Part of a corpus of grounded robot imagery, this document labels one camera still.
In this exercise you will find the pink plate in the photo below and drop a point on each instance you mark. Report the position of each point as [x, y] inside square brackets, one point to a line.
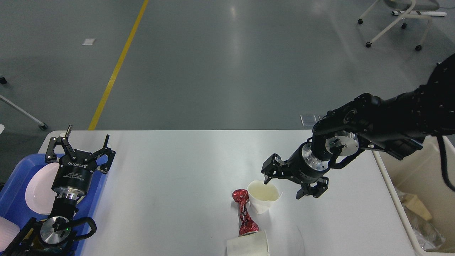
[39, 194]

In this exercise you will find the white office chair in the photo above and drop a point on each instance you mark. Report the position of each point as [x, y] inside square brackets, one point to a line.
[409, 9]

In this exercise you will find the white chair base left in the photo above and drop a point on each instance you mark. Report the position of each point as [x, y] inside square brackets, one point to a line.
[41, 124]

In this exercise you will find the white paper cup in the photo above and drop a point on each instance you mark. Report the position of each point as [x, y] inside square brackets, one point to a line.
[249, 244]
[262, 196]

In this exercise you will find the foil with tissue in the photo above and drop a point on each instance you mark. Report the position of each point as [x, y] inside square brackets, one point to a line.
[429, 238]

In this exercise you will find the white paper cup lying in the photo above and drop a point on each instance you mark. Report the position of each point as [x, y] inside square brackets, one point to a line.
[249, 244]

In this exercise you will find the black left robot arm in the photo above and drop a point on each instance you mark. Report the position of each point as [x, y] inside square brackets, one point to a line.
[65, 225]

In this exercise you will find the blue plastic tray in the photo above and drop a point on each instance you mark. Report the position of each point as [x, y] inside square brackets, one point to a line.
[13, 205]

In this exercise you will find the beige plastic bin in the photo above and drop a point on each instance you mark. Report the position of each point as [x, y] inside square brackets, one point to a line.
[420, 174]

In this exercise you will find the red foil wrapper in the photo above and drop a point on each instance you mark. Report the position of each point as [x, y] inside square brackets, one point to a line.
[247, 225]

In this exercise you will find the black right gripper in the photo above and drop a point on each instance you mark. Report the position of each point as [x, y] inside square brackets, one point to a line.
[303, 168]

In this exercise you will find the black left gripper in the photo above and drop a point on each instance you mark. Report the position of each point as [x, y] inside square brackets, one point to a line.
[74, 174]

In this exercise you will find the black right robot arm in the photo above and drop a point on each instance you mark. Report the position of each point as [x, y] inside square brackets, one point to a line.
[397, 126]

